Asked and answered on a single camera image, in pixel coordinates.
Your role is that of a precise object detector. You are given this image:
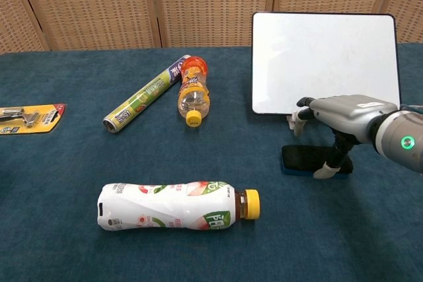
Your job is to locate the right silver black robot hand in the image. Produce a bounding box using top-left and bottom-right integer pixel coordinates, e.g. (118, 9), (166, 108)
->
(293, 94), (399, 180)

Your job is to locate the black felt whiteboard eraser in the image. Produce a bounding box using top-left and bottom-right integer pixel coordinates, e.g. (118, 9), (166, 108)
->
(280, 145), (354, 177)

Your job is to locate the white whiteboard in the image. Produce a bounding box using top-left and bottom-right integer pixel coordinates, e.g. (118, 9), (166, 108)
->
(250, 11), (403, 116)

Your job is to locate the orange label drink bottle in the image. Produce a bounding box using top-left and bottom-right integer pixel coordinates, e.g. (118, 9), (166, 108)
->
(177, 55), (212, 127)

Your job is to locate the woven rattan folding screen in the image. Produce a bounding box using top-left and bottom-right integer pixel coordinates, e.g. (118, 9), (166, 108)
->
(0, 0), (423, 55)

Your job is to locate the blue felt table mat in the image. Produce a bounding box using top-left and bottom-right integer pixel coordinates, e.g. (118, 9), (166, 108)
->
(0, 42), (423, 282)

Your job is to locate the green cling film roll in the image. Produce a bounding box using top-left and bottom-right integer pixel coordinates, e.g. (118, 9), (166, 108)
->
(102, 53), (192, 134)

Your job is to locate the white label tea bottle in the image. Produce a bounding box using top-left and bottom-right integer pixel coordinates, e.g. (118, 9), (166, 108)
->
(96, 181), (262, 231)

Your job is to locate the yellow razor blister pack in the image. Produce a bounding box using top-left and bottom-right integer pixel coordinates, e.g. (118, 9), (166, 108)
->
(0, 103), (67, 136)

